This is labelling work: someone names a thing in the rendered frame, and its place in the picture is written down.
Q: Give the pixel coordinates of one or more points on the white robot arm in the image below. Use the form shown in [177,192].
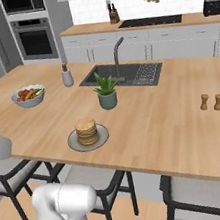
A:
[63,204]

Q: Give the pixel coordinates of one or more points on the green plant in grey pot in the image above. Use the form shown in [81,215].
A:
[107,97]

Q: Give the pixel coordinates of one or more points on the stack of pancakes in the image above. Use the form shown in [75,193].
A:
[86,131]

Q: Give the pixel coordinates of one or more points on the dark grey sink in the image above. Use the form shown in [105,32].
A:
[101,76]

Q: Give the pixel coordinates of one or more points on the grey plate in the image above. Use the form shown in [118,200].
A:
[73,142]

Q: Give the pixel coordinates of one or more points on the dark grey tap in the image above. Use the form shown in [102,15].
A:
[117,60]

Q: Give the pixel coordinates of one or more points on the black sink drying mat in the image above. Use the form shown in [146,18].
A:
[146,73]

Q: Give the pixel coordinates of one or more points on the grey soap dispenser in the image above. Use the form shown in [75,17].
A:
[67,78]

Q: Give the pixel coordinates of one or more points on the black chair with grey seat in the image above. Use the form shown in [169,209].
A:
[7,173]
[204,194]
[100,181]

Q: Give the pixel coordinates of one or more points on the white bowl of fruit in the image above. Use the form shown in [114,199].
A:
[28,97]

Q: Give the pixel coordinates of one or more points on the white base cupboards run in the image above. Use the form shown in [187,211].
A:
[171,39]

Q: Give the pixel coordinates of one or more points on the dark knife block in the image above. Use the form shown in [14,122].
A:
[114,16]

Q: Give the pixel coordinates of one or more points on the wooden shaker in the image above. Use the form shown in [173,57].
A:
[204,102]
[218,102]

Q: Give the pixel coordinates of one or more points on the black hob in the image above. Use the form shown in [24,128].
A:
[149,22]

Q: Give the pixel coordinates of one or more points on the steel built-in oven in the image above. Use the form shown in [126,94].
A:
[35,40]

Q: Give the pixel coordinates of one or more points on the black microwave oven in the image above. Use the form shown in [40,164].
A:
[23,3]

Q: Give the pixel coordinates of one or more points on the black toaster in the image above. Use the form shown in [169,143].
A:
[213,7]

